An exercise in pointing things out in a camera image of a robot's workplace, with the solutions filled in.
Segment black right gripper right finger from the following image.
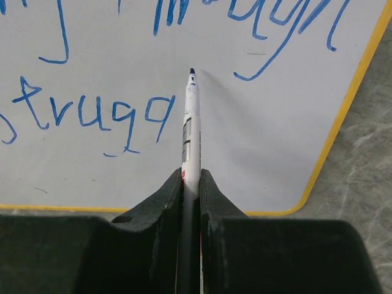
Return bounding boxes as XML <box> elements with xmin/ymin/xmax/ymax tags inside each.
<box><xmin>200</xmin><ymin>170</ymin><xmax>382</xmax><ymax>293</ymax></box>

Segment yellow framed whiteboard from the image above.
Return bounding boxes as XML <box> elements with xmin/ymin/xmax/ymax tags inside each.
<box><xmin>1</xmin><ymin>1</ymin><xmax>391</xmax><ymax>215</ymax></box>

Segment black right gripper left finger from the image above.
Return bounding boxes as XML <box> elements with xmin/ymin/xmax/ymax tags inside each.
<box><xmin>1</xmin><ymin>170</ymin><xmax>182</xmax><ymax>293</ymax></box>

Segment white whiteboard marker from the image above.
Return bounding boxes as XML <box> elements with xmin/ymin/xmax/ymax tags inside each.
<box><xmin>176</xmin><ymin>68</ymin><xmax>201</xmax><ymax>293</ymax></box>

